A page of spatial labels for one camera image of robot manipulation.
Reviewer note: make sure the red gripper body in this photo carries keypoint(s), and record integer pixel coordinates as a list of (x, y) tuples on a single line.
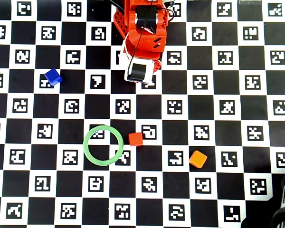
[(138, 71)]

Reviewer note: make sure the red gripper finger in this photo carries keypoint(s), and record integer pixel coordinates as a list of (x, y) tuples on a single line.
[(157, 65)]

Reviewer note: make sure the red cube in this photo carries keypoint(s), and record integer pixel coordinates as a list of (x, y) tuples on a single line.
[(135, 139)]

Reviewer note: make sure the blue cube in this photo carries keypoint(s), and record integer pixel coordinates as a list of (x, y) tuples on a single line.
[(53, 77)]

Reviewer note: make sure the red robot arm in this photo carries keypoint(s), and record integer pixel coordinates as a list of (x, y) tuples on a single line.
[(130, 14)]

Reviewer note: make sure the orange cube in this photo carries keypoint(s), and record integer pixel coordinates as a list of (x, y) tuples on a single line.
[(198, 159)]

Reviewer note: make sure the black white marker mat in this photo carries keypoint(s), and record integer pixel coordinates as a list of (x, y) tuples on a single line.
[(204, 133)]

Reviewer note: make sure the clear tape strip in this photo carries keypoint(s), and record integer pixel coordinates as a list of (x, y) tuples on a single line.
[(248, 2)]

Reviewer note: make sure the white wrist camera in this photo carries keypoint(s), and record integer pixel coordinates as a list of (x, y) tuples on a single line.
[(137, 71)]

